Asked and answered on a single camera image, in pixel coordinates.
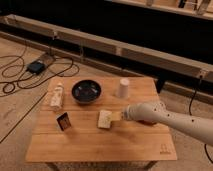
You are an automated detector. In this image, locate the black floor cable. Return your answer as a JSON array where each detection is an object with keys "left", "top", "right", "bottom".
[{"left": 0, "top": 43, "right": 81, "bottom": 95}]

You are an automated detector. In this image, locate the white tube bottle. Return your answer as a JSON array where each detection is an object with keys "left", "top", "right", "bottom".
[{"left": 50, "top": 83, "right": 64, "bottom": 110}]

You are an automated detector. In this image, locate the dark blue bowl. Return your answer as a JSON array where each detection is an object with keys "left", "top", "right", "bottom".
[{"left": 71, "top": 80, "right": 102, "bottom": 104}]

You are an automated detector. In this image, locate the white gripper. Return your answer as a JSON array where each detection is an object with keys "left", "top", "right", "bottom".
[{"left": 122, "top": 104, "right": 142, "bottom": 121}]

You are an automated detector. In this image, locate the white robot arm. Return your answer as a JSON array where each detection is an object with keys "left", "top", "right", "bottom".
[{"left": 122, "top": 101, "right": 213, "bottom": 146}]

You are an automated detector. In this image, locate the white rectangular sponge block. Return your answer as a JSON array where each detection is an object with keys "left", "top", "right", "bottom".
[{"left": 97, "top": 110, "right": 121, "bottom": 129}]

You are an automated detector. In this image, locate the wooden table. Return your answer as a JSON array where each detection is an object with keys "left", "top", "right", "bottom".
[{"left": 26, "top": 77, "right": 177, "bottom": 163}]

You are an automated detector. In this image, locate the blue power adapter box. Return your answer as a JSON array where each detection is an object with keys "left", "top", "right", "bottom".
[{"left": 27, "top": 61, "right": 45, "bottom": 74}]

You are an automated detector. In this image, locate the small dark eraser block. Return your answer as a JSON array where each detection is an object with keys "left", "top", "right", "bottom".
[{"left": 57, "top": 113, "right": 71, "bottom": 131}]

